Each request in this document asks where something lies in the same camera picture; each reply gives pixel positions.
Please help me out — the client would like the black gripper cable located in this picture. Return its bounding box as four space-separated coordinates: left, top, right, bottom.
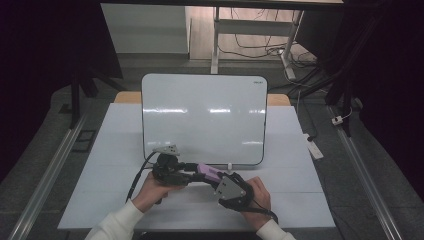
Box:
246 196 279 225
125 151 158 204

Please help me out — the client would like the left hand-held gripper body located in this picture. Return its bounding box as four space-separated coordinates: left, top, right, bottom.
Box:
151 144 193 187

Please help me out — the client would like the white power strip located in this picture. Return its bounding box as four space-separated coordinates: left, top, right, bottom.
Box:
302 133 324 160

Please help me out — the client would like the person's right hand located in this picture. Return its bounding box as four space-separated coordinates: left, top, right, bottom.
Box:
241 176 272 231

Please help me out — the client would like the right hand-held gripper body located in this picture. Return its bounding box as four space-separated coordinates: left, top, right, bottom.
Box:
214 171 256 213

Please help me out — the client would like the light grey cabinet panel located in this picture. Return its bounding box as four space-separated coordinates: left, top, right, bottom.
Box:
100 3 190 54

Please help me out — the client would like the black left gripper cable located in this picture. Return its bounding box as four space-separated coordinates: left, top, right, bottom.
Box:
125 151 158 204

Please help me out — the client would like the person's left hand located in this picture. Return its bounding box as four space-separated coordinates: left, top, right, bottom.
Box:
131 172 185 214

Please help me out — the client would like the black curtain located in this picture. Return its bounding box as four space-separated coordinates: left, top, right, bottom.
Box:
0 0 124 174
343 0 424 201

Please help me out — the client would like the white metal desk frame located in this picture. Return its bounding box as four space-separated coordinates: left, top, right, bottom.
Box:
210 6 304 81

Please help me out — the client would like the black tripod stand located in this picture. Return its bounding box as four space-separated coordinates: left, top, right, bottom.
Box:
68 59 128 129

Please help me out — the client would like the black metal stand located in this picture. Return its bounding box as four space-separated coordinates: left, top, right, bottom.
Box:
324 16 381 138

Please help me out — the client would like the tangle of black floor cables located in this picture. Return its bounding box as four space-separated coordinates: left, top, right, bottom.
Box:
218 8 318 68

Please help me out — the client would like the white magnetic whiteboard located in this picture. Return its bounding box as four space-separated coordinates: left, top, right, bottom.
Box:
141 73 269 167

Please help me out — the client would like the aluminium floor rail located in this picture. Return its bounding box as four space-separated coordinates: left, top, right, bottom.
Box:
8 111 89 240
328 104 404 240

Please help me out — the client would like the purple whiteboard eraser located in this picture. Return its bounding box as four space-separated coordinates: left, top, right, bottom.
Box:
196 162 225 184

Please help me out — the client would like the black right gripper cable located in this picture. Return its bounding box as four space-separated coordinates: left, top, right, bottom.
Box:
246 196 279 225

